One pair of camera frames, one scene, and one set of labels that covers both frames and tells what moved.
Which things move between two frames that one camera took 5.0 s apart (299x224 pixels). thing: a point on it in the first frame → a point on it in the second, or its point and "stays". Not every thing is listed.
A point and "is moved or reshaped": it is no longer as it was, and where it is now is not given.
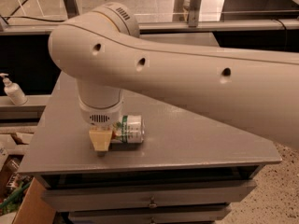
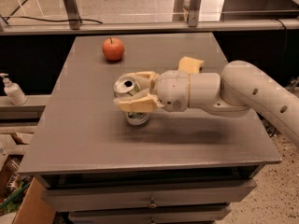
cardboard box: x=35 y=208 stays
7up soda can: x=130 y=130 is moved or reshaped
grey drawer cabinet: x=189 y=169 stays
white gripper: x=100 y=117 → x=172 y=89
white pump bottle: x=14 y=91 stays
